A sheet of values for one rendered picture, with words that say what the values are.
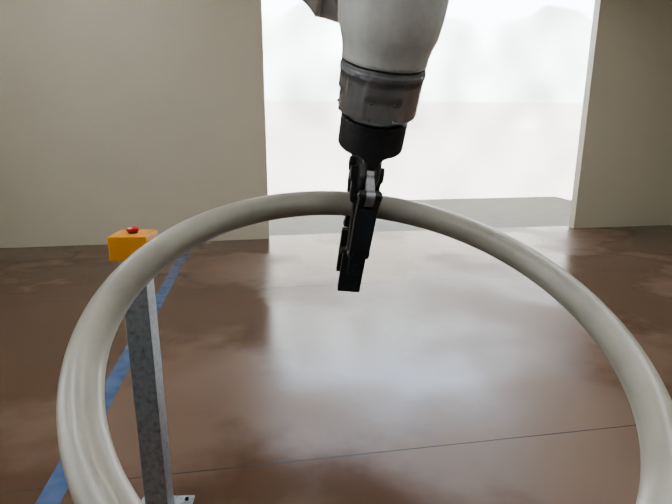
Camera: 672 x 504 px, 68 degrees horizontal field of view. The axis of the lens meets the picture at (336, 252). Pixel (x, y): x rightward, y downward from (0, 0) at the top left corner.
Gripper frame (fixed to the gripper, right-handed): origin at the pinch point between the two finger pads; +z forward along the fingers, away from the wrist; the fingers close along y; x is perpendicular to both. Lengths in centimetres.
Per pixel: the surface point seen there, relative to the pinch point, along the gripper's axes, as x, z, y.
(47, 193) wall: -301, 287, -482
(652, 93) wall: 479, 127, -621
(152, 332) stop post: -51, 84, -66
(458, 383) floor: 93, 175, -129
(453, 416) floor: 80, 164, -98
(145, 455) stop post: -53, 126, -48
